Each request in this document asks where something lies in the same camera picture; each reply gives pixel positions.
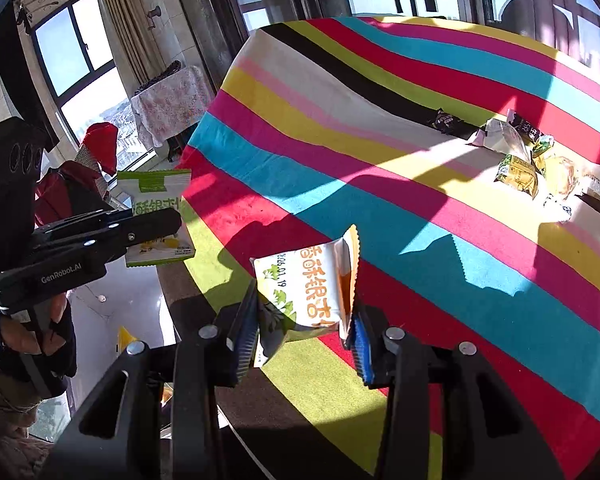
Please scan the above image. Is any person's left hand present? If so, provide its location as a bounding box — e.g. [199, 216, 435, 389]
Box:
[0, 292, 78, 404]

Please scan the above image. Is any orange white lemon snack packet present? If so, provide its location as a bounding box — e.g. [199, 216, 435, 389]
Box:
[251, 224, 360, 366]

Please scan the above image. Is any small black candy packet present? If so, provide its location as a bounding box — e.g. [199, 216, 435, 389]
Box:
[431, 108, 476, 140]

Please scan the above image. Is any green white ginkgo snack packet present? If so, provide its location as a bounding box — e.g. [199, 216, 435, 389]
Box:
[117, 169, 195, 268]

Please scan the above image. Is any white bun packet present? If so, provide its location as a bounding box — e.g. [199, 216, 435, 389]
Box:
[577, 164, 600, 201]

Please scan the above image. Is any dark chocolate snack packet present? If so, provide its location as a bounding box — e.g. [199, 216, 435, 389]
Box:
[507, 110, 543, 144]

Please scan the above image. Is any side table with floral cloth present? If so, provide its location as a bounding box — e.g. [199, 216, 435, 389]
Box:
[131, 64, 213, 162]

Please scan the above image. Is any small white barcode packet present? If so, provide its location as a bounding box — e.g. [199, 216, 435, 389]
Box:
[540, 193, 574, 223]

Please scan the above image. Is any red jacket on chair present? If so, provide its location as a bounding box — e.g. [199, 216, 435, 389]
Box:
[34, 122, 118, 226]

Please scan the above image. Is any green yellow garlic pea packet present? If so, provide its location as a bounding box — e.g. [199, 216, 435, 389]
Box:
[494, 154, 539, 198]

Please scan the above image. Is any white pastry packet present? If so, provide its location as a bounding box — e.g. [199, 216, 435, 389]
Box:
[467, 118, 531, 162]

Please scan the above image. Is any striped colourful tablecloth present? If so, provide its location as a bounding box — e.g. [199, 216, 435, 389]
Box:
[161, 16, 600, 479]

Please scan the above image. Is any yellow cake packet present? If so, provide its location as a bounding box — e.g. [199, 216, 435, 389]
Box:
[544, 155, 576, 198]

